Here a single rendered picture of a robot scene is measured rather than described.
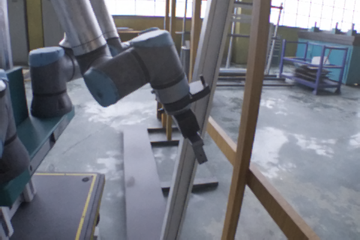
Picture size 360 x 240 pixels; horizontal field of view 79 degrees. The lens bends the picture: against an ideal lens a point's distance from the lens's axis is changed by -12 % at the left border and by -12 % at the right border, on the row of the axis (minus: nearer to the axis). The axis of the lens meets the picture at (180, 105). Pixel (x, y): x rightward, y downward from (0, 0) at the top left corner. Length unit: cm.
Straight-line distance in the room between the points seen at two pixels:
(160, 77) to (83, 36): 21
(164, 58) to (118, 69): 11
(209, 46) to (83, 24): 42
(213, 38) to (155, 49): 34
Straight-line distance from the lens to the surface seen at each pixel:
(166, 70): 55
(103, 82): 51
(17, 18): 757
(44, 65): 106
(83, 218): 114
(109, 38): 93
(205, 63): 84
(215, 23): 84
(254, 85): 79
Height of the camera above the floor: 110
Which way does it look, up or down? 18 degrees down
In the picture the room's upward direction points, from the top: 3 degrees clockwise
